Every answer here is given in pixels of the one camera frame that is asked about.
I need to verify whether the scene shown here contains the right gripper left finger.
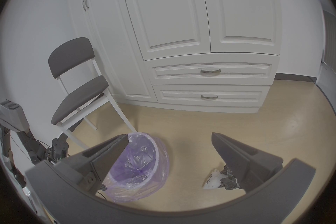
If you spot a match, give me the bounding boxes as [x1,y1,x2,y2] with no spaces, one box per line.
[57,134,130,196]

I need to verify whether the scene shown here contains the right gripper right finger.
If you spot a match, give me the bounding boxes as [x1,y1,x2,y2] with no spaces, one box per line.
[211,132,283,194]

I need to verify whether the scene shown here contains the black plastic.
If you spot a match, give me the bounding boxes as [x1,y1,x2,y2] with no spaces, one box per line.
[219,164,241,190]

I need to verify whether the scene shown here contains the purple plastic bag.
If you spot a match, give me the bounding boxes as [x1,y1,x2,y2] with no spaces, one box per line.
[100,132,170,203]

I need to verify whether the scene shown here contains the white trash bin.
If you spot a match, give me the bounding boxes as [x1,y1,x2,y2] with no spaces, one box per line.
[104,133,160,193]

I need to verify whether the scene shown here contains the white chair dark grey seat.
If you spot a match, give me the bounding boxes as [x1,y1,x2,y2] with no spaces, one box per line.
[48,37,138,150]

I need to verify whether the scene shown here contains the white wardrobe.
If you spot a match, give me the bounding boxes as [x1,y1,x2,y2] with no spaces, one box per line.
[67,0,282,114]

